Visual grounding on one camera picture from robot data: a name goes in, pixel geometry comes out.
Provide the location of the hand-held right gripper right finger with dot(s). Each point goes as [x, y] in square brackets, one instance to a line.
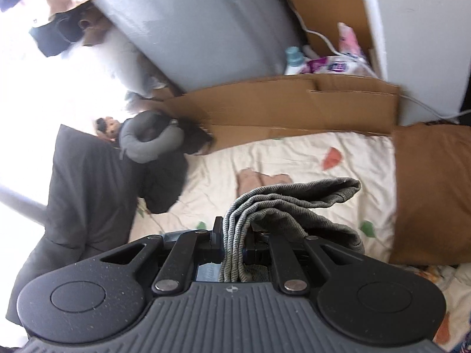
[252, 255]

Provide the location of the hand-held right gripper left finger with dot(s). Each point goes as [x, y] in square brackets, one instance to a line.
[218, 242]

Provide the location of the black clothing pile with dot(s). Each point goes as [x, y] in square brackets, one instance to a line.
[165, 180]

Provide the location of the cream bear printed blanket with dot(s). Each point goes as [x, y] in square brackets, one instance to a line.
[279, 154]

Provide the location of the grey neck pillow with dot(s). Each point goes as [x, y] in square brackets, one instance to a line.
[132, 132]

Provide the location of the flattened cardboard box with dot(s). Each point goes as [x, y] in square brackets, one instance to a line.
[276, 106]

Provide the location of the small plush doll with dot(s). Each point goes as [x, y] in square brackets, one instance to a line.
[108, 127]

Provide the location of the white detergent bottle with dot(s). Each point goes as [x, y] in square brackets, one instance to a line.
[294, 62]

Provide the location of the grey pole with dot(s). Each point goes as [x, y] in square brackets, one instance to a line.
[22, 202]

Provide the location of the purple tissue pack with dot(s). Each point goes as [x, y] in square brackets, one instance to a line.
[331, 66]

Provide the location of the grey refrigerator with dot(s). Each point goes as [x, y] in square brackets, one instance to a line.
[202, 25]

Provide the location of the pink packet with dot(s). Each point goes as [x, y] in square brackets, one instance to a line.
[349, 40]

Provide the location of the brown and black garment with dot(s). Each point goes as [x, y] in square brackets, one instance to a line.
[66, 33]

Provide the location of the tall brown cardboard sheet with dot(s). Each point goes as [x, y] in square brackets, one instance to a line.
[331, 0]

